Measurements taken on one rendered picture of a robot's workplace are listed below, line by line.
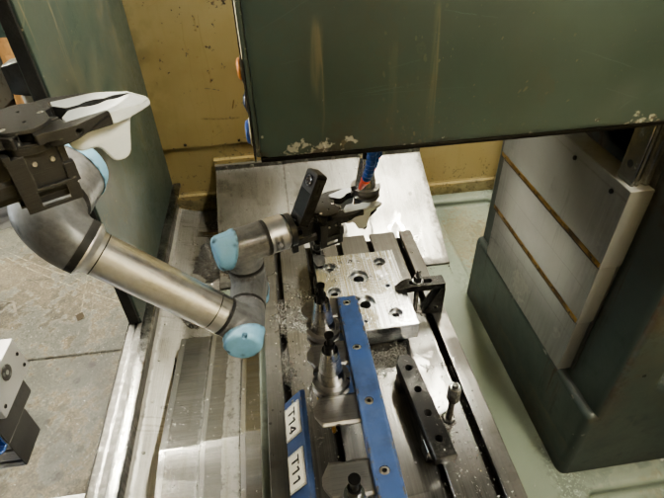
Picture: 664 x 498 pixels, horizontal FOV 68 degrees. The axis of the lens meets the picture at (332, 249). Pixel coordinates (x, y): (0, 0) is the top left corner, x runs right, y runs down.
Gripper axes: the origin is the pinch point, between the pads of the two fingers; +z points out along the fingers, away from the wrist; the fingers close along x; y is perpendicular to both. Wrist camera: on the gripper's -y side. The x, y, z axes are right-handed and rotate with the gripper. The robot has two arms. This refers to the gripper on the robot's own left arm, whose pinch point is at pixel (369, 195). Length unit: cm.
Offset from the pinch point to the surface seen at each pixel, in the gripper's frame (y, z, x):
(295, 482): 36, -36, 33
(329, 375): 4.8, -27.8, 34.6
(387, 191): 54, 50, -69
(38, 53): -29, -54, -42
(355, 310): 7.5, -16.2, 22.3
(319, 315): 3.1, -24.1, 23.9
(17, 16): -36, -55, -40
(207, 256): 65, -27, -79
